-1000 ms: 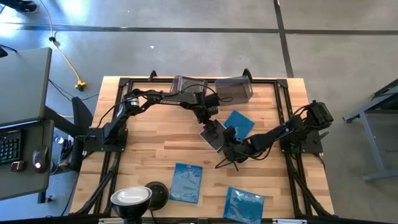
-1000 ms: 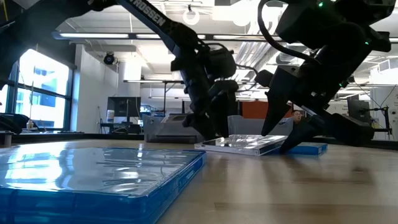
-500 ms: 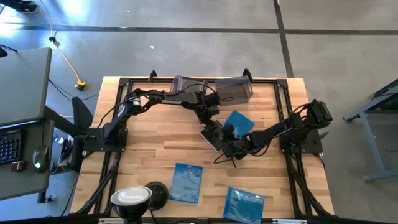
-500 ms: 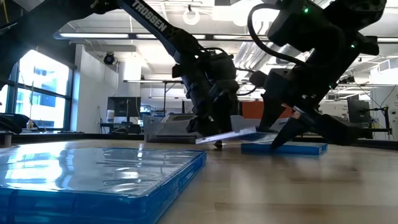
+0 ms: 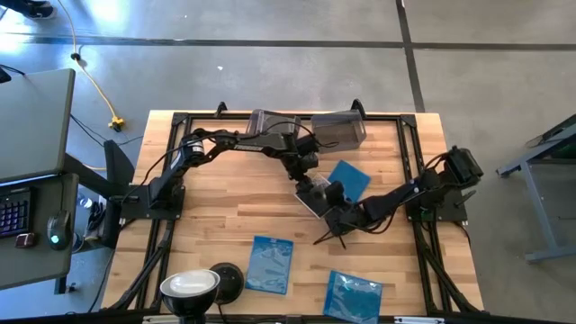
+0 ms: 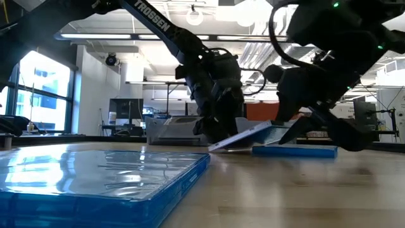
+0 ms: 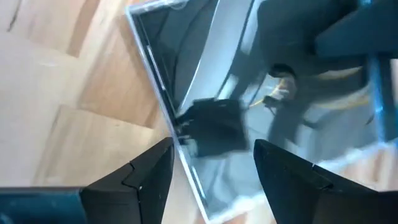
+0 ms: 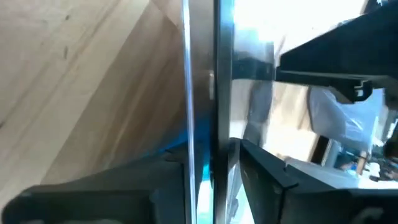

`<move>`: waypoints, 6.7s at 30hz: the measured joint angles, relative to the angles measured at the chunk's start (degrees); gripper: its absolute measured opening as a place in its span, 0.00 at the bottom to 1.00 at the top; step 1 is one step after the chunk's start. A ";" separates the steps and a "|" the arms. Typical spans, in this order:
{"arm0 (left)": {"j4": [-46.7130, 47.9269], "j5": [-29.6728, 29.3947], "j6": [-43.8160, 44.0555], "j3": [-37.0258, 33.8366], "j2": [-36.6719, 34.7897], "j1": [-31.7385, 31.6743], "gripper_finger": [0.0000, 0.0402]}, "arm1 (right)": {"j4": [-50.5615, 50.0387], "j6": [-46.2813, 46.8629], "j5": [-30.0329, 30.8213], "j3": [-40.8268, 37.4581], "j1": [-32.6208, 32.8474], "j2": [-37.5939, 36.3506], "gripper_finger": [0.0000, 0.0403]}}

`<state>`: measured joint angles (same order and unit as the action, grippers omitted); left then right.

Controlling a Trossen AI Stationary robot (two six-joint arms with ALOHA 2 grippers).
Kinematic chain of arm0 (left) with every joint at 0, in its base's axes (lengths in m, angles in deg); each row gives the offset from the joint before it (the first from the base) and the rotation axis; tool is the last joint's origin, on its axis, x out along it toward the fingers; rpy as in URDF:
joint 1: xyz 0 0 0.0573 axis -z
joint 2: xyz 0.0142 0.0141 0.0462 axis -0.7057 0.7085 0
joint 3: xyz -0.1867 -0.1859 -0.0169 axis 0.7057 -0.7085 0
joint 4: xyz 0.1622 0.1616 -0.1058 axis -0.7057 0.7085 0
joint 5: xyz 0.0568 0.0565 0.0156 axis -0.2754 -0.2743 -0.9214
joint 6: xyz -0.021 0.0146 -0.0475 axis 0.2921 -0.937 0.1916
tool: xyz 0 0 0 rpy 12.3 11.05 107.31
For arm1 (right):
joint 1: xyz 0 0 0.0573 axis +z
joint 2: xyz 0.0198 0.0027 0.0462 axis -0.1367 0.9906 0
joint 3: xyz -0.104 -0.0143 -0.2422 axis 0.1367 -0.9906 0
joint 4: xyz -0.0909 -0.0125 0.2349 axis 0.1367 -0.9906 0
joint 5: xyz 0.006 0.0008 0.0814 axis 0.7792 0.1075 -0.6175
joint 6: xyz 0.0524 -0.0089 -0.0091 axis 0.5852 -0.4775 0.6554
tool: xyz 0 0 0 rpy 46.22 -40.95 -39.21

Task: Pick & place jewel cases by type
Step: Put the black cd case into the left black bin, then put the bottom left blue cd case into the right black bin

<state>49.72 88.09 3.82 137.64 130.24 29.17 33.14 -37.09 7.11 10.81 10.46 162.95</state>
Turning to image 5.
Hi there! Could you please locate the clear jewel case black tray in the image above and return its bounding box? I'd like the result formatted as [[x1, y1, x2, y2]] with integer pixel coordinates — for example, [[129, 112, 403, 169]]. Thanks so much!
[[294, 172, 338, 221]]

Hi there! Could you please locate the clear plastic bin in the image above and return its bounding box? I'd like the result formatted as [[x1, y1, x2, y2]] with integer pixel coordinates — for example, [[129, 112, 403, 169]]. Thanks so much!
[[310, 109, 368, 155], [246, 108, 303, 141]]

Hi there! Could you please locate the small dark red object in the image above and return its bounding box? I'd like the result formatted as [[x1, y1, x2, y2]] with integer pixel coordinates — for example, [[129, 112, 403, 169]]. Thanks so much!
[[13, 231, 37, 250]]

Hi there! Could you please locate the person's shoe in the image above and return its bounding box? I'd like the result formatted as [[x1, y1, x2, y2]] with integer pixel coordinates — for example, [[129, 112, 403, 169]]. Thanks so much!
[[0, 0, 58, 21]]

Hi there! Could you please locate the black aluminium table frame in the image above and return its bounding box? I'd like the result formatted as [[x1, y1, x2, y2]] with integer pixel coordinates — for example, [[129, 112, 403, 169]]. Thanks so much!
[[107, 99, 485, 316]]

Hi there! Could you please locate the black computer mouse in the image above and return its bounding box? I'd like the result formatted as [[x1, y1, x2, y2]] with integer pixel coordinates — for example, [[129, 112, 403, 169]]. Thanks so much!
[[46, 209, 73, 251]]

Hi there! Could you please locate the yellow cable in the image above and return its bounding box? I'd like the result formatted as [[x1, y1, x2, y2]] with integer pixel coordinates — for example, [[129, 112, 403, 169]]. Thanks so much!
[[56, 0, 126, 132]]

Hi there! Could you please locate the black cable bundle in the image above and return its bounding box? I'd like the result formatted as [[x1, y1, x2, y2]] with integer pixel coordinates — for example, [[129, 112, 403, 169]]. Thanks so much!
[[85, 200, 108, 233]]

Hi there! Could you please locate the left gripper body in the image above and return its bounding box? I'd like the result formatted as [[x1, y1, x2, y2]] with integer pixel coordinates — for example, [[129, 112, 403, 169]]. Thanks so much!
[[294, 173, 321, 202]]

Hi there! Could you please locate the grey metal table frame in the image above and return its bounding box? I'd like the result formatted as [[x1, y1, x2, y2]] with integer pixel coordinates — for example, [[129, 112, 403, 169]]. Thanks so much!
[[496, 112, 576, 265]]

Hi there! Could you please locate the black keyboard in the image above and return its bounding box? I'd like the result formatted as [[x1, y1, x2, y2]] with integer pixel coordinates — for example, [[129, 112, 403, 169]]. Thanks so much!
[[0, 187, 33, 239]]

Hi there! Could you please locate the grey desk top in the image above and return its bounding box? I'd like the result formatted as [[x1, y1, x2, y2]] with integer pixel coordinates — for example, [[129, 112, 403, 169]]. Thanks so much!
[[0, 67, 77, 185]]

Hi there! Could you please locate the black round base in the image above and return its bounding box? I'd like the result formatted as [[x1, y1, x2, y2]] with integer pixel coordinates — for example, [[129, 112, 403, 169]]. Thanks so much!
[[209, 261, 247, 306]]

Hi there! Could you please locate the black desk leg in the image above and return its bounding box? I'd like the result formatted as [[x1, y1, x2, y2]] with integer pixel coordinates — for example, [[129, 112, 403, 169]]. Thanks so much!
[[62, 139, 136, 251]]

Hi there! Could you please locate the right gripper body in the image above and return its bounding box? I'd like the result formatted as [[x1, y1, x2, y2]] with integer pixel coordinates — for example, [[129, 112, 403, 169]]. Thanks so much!
[[323, 180, 364, 236]]

